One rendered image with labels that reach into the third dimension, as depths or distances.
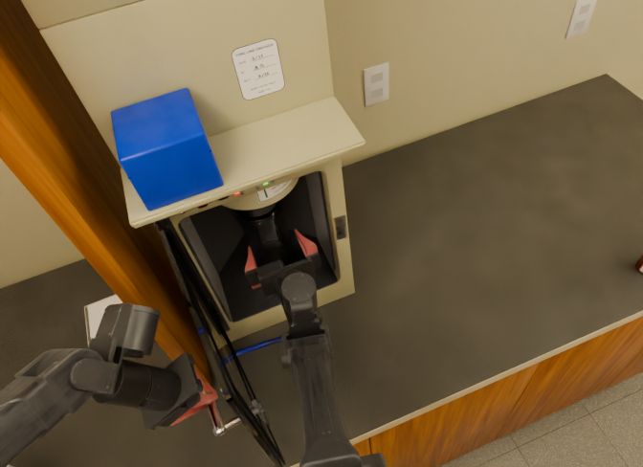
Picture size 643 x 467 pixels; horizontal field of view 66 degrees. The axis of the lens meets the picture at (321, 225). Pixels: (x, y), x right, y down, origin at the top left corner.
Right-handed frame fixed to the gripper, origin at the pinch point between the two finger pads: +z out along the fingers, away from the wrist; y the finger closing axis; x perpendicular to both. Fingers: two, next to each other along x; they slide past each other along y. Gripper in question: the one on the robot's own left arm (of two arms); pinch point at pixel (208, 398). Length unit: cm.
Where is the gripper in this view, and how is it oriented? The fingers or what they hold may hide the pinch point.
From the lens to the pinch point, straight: 84.8
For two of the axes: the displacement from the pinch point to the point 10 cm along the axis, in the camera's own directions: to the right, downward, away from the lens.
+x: 4.4, 6.6, -6.0
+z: 4.8, 3.9, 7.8
